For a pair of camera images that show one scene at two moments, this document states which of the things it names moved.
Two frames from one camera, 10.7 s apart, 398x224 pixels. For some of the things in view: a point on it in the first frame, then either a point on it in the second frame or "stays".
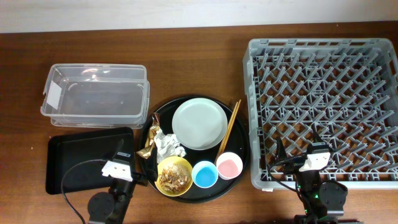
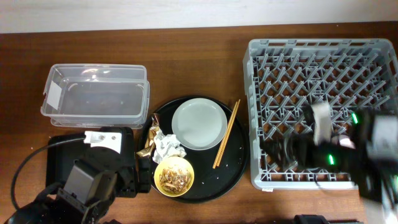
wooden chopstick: (230, 129) stays
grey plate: (199, 124) stays
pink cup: (229, 165) → (345, 140)
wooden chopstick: (226, 135) stays
